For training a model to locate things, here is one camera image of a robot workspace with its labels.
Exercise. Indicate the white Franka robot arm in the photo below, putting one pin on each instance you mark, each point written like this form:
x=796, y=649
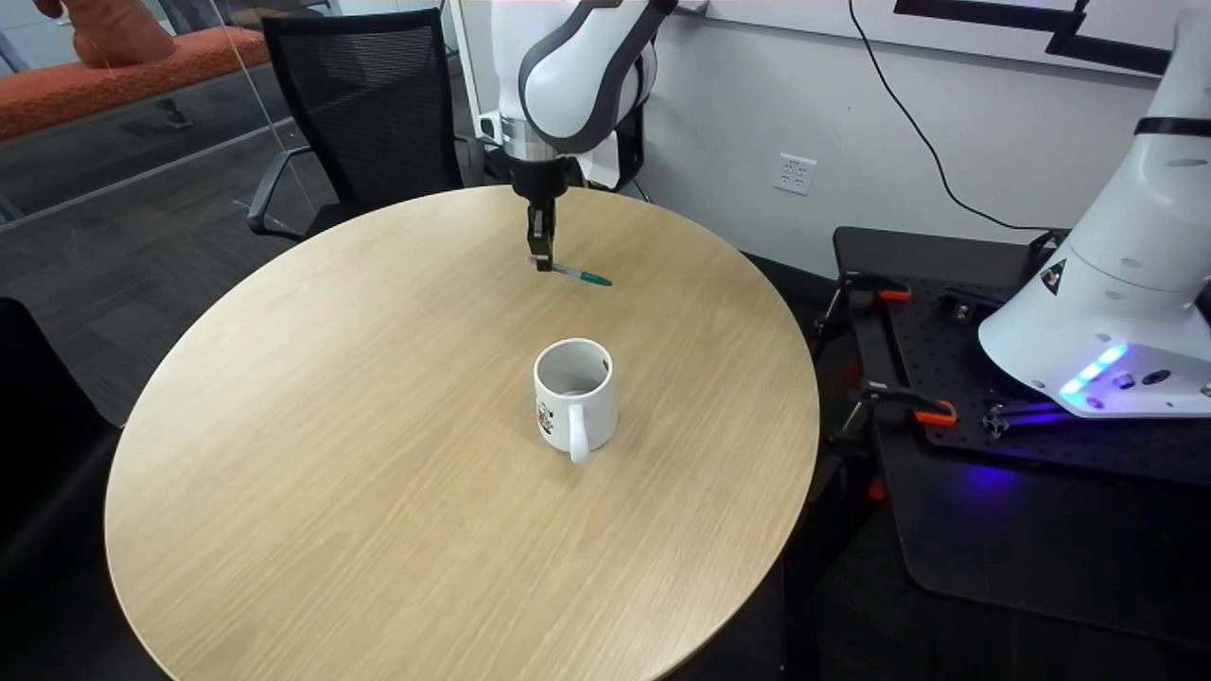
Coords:
x=1138, y=290

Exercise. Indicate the white wall outlet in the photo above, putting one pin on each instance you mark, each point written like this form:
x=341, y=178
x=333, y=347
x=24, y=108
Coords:
x=791, y=170

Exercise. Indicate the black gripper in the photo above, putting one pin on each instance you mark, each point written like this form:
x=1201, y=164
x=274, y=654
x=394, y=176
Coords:
x=546, y=176

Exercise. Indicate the white ceramic mug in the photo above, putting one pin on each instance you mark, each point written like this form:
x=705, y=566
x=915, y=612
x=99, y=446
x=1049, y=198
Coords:
x=583, y=408

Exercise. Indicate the black mesh chair grey armrest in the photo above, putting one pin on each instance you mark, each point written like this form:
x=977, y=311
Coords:
x=364, y=116

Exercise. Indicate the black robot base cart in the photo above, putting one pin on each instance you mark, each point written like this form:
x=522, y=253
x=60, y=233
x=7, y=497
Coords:
x=1008, y=541

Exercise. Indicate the orange upholstered bench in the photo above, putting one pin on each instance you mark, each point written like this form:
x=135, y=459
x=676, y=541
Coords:
x=76, y=97

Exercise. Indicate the dark chair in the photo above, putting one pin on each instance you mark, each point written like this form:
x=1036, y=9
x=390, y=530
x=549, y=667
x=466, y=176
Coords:
x=41, y=504

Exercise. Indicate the orange cushion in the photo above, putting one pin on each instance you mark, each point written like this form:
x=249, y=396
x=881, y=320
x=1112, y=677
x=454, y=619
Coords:
x=119, y=31

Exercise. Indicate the green capped grey pen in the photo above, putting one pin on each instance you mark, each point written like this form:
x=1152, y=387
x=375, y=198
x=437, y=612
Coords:
x=591, y=276

